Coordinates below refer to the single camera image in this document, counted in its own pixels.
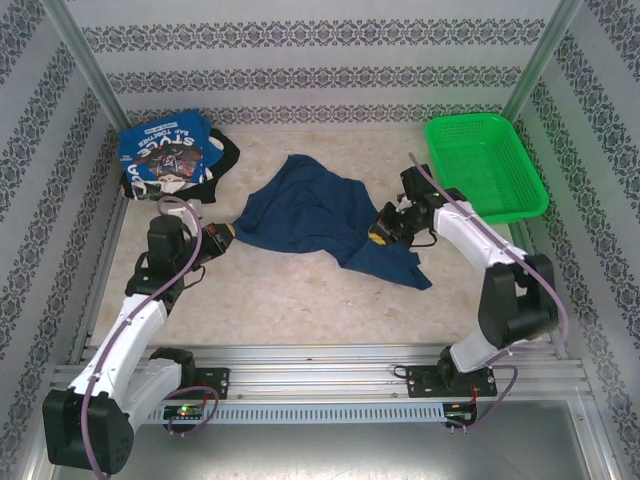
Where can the black printed t-shirt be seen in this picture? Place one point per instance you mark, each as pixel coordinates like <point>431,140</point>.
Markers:
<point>227,150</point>

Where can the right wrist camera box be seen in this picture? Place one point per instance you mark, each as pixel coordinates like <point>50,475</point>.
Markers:
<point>406,205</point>

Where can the aluminium mounting rail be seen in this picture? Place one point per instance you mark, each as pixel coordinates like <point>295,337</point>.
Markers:
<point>320,370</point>

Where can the aluminium side rail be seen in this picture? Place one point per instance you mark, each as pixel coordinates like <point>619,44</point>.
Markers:
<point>524,235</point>
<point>114,215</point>

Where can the navy blue t-shirt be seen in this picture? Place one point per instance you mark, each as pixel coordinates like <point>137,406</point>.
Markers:
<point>305,210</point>

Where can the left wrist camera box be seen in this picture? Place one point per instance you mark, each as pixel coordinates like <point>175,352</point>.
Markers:
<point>175,210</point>

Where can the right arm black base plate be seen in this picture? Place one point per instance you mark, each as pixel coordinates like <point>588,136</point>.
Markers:
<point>420,382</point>

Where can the grey metal panel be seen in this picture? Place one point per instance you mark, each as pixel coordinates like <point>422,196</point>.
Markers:
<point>320,450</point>

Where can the green plastic basket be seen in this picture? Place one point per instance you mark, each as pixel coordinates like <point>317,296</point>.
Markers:
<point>480,165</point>

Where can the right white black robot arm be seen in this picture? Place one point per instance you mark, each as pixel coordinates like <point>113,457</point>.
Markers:
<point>515,305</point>

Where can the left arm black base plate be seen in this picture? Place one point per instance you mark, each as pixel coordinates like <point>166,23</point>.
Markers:
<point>215,382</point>

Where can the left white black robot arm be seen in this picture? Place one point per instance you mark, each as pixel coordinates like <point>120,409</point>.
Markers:
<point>125,340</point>

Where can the blue printed t-shirt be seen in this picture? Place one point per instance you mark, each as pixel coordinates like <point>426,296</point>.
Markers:
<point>150,145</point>

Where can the aluminium frame post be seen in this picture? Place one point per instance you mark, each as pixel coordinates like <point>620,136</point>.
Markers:
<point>87,65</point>
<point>540,65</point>

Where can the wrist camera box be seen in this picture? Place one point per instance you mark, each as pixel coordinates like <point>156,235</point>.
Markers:
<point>175,210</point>
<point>406,205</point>

